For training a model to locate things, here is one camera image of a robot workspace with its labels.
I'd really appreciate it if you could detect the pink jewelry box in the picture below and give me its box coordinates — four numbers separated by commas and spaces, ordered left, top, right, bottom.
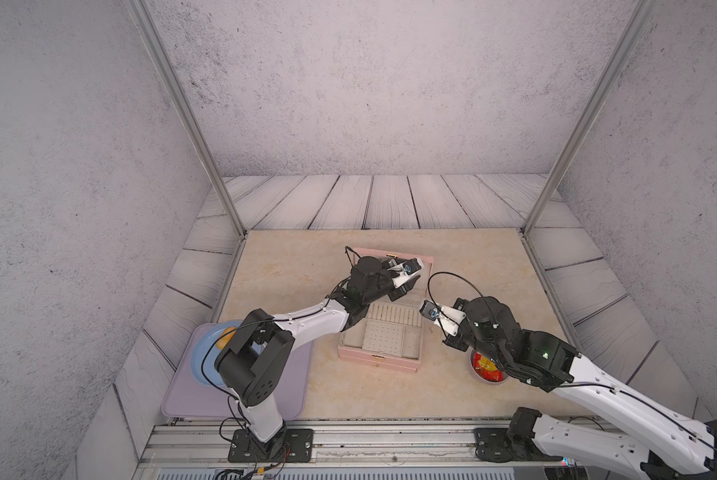
338, 255, 435, 373

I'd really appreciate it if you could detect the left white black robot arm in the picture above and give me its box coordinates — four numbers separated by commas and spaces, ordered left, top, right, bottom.
214, 255, 426, 446

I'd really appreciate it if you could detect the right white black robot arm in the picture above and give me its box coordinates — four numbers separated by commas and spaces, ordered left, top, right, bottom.
421, 297, 717, 479

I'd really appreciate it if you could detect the red yellow snack packet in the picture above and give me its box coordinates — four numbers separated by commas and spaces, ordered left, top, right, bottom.
473, 353, 507, 383

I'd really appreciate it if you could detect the pink bowl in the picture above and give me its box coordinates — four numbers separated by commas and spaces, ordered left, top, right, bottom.
469, 349, 510, 386

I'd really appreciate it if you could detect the orange food on plate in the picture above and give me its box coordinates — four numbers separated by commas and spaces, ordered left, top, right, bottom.
214, 327, 236, 350

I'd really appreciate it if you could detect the blue plate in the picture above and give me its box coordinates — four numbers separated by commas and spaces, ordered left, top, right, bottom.
190, 321, 240, 388

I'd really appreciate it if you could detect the lavender mat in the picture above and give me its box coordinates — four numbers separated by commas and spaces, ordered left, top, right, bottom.
160, 325, 312, 420

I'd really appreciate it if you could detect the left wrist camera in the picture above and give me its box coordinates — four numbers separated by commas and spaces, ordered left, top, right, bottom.
389, 258, 425, 290

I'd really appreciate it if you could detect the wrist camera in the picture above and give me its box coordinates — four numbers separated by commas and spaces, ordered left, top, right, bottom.
420, 300, 466, 337
389, 258, 425, 290

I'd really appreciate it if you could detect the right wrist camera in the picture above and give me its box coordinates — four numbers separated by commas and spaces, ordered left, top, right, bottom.
420, 300, 466, 337

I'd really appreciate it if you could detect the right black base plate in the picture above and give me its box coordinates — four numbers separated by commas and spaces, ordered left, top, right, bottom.
474, 428, 563, 463

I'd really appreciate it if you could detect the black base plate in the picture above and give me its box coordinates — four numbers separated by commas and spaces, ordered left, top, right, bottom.
474, 428, 563, 463
228, 427, 314, 464

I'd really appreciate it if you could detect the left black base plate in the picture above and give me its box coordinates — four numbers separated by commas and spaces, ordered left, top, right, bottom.
228, 427, 314, 464

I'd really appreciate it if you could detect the aluminium front rail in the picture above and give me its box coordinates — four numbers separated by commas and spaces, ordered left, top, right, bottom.
131, 419, 666, 480

